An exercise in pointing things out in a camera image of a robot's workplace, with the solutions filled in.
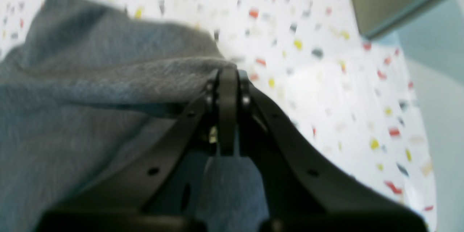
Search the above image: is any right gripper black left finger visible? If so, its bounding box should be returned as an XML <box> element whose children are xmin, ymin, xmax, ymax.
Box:
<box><xmin>43</xmin><ymin>70</ymin><xmax>221</xmax><ymax>221</ymax></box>

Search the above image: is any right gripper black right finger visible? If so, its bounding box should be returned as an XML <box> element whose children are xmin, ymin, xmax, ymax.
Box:
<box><xmin>219</xmin><ymin>68</ymin><xmax>424</xmax><ymax>225</ymax></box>

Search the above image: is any grey t-shirt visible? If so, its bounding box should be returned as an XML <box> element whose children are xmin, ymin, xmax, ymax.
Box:
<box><xmin>1</xmin><ymin>0</ymin><xmax>270</xmax><ymax>232</ymax></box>

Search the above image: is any terrazzo patterned tablecloth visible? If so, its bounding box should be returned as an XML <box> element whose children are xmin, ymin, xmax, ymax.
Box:
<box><xmin>1</xmin><ymin>0</ymin><xmax>438</xmax><ymax>232</ymax></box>

